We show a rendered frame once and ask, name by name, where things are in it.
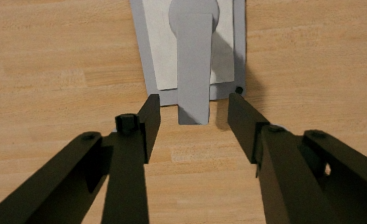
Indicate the grey mounting plate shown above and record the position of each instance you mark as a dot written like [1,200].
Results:
[217,90]

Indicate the grey tap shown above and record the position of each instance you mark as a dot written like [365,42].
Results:
[196,56]

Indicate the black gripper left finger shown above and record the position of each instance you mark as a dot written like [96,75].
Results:
[65,187]

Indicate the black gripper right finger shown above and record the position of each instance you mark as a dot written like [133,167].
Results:
[290,193]

